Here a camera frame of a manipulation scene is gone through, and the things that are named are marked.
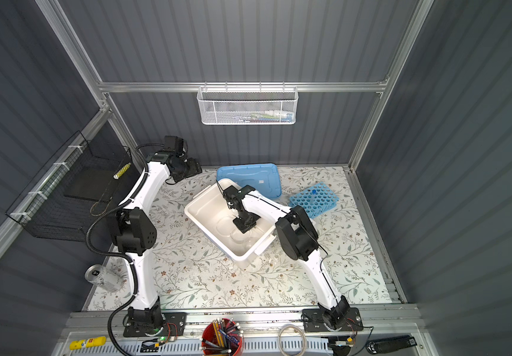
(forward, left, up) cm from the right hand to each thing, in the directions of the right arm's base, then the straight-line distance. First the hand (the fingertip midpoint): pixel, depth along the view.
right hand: (250, 228), depth 96 cm
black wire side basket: (+3, +56, +30) cm, 64 cm away
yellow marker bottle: (-41, +50, +2) cm, 65 cm away
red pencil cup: (-41, +6, +10) cm, 42 cm away
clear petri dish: (-5, +4, 0) cm, 6 cm away
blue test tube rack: (+12, -30, +4) cm, 33 cm away
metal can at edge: (-25, +47, +12) cm, 54 cm away
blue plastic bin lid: (+31, -6, -1) cm, 31 cm away
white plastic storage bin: (+2, +17, +9) cm, 19 cm away
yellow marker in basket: (+9, +47, +28) cm, 55 cm away
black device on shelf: (-41, -43, +4) cm, 60 cm away
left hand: (+19, +24, +18) cm, 35 cm away
